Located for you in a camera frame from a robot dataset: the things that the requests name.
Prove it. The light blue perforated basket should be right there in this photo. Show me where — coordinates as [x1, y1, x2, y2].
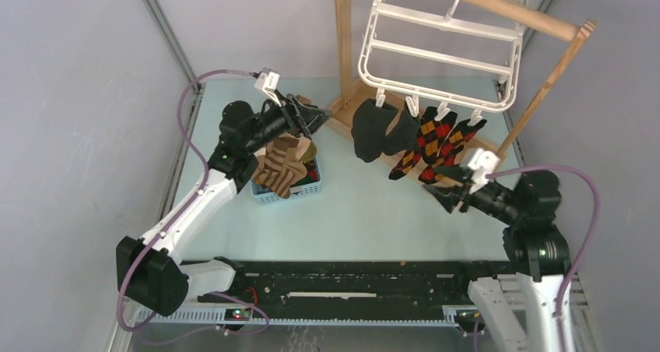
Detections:
[251, 158, 322, 205]

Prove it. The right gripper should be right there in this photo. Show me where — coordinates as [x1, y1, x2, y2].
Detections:
[421, 160, 522, 224]

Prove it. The white plastic clip hanger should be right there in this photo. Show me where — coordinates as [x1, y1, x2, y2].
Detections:
[357, 0, 526, 123]

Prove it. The wooden hanger stand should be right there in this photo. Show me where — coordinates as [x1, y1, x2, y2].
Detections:
[329, 0, 597, 157]

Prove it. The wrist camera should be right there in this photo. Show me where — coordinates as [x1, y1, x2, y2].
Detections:
[460, 147, 500, 195]
[254, 68, 282, 107]

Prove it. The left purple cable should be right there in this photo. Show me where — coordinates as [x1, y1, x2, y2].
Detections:
[115, 69, 272, 338]

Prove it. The red black argyle sock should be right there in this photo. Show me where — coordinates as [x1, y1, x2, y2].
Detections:
[436, 119, 487, 182]

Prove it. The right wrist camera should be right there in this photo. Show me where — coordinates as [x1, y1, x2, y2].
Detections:
[460, 147, 500, 195]

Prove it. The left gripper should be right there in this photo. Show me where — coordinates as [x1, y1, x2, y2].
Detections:
[245, 90, 332, 154]

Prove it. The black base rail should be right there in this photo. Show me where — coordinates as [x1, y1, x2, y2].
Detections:
[227, 261, 514, 323]

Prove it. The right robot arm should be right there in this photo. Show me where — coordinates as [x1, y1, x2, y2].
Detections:
[424, 165, 575, 351]

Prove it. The pile of socks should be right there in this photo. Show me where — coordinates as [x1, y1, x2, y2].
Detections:
[251, 133, 317, 199]

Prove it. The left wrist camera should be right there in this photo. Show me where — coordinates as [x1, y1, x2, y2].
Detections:
[254, 68, 282, 107]

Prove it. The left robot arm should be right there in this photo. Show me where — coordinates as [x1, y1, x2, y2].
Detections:
[116, 94, 332, 316]

